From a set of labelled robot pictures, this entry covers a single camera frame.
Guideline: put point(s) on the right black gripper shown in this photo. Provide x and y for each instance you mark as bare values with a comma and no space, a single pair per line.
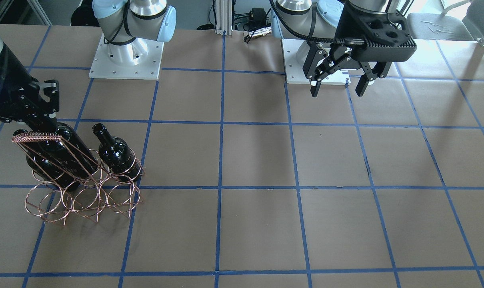
5,83

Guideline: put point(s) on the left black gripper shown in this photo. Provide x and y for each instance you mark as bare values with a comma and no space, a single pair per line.
333,52

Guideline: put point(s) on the dark wine bottle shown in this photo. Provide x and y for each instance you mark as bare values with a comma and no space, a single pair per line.
69,158

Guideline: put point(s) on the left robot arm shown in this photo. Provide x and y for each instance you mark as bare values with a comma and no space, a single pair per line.
299,19

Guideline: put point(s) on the grey chair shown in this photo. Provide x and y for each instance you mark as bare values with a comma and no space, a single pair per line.
428,26

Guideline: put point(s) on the copper wire wine basket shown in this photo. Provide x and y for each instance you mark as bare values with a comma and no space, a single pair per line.
103,190

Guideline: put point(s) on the aluminium frame post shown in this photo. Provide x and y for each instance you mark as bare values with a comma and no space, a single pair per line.
223,13

